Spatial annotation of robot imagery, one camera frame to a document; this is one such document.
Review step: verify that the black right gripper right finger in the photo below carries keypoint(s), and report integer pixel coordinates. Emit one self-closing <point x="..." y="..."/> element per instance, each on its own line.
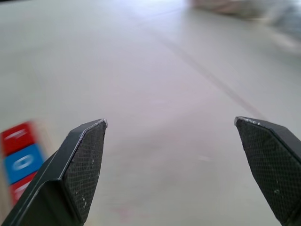
<point x="270" y="164"/>

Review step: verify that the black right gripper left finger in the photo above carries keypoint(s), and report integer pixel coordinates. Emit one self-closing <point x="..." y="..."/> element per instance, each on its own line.
<point x="70" y="179"/>

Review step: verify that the blue letter block O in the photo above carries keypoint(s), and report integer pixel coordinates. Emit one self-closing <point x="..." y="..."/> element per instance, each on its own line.
<point x="22" y="163"/>

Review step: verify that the red letter block T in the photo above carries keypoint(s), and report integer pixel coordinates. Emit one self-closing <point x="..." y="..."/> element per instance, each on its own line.
<point x="17" y="137"/>

